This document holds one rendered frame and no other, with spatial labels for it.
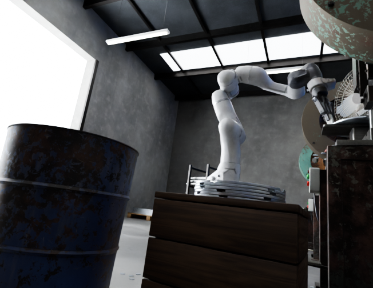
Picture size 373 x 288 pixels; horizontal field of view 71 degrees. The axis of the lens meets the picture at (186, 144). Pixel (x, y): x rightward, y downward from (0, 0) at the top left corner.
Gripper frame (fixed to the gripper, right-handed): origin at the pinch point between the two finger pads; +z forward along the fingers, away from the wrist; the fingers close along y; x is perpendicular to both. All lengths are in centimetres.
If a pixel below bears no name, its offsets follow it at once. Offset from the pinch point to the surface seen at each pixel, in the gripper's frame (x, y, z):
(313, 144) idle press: -79, -95, -54
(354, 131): 7.2, -2.8, 9.8
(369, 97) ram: 16.9, -7.1, -4.2
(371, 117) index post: 19.3, 5.0, 12.8
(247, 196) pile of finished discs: 9, 64, 51
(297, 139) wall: -383, -466, -333
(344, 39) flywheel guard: 31.9, 26.5, -8.7
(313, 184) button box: -27.1, -10.0, 21.5
